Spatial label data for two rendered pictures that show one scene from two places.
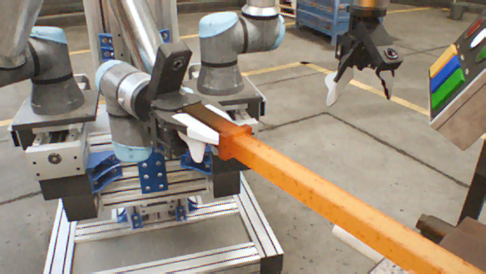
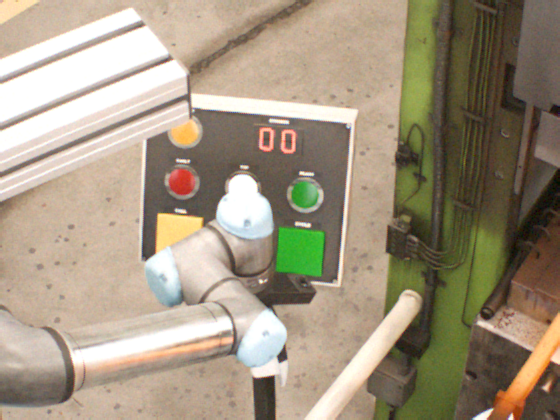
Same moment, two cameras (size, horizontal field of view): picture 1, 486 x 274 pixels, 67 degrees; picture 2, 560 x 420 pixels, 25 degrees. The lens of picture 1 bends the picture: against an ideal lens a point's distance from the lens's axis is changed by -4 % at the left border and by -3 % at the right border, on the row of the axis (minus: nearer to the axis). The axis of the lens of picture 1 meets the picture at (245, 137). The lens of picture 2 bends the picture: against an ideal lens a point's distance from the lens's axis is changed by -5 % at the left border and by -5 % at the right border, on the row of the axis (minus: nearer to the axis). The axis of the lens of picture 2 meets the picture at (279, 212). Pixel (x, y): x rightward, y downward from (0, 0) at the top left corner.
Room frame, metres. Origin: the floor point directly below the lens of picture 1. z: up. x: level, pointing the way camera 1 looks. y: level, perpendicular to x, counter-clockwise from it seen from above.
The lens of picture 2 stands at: (1.01, 0.95, 2.59)
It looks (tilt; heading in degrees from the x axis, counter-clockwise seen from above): 47 degrees down; 257
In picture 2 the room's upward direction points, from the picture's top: 1 degrees counter-clockwise
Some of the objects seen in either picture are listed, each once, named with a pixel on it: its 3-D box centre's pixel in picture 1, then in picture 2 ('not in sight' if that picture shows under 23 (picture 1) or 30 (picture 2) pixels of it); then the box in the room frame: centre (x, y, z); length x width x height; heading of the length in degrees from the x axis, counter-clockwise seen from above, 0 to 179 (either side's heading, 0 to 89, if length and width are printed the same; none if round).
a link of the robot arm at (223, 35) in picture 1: (220, 35); not in sight; (1.17, 0.08, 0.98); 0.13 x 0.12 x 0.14; 114
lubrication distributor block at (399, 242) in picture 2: not in sight; (403, 239); (0.42, -0.53, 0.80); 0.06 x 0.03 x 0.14; 132
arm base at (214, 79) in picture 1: (219, 73); not in sight; (1.17, 0.08, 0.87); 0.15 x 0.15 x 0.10
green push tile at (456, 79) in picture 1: (449, 90); (300, 251); (0.65, -0.38, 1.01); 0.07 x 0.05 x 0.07; 157
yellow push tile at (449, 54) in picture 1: (443, 62); (179, 237); (0.84, -0.46, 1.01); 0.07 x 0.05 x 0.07; 157
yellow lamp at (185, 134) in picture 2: not in sight; (184, 131); (0.80, -0.54, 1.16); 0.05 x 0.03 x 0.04; 132
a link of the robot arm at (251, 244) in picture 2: not in sight; (243, 233); (0.77, -0.24, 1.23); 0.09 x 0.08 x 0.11; 24
